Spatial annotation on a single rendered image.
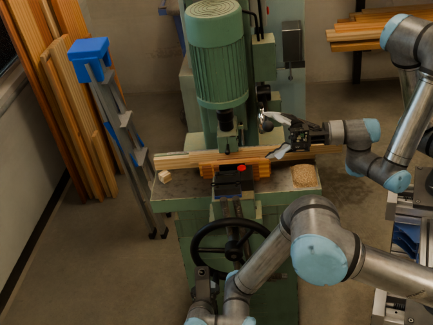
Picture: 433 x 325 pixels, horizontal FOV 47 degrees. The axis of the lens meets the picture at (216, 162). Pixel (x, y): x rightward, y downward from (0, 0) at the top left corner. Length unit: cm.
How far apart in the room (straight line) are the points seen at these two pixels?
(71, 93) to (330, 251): 213
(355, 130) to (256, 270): 52
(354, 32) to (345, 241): 261
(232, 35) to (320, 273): 76
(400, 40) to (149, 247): 187
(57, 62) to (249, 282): 183
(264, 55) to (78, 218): 183
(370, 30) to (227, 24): 222
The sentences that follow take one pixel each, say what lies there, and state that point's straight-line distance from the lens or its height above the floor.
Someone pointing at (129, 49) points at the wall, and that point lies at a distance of 424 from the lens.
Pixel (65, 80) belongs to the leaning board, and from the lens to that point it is 289.
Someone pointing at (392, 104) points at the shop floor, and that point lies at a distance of 398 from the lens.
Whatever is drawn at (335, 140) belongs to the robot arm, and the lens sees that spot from 155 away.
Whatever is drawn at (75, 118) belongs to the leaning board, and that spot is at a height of 60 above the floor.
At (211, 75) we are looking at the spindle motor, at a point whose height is 132.
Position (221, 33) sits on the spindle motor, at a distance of 150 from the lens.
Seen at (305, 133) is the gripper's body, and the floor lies 117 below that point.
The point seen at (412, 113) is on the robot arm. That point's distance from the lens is 151.
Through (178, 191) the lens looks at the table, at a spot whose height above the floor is 90.
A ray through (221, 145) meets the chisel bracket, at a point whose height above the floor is 103.
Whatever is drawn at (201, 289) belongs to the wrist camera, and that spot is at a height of 84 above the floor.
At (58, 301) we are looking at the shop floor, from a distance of 281.
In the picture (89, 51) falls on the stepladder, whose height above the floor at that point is 116.
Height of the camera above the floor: 202
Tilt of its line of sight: 36 degrees down
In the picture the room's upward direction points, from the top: 8 degrees counter-clockwise
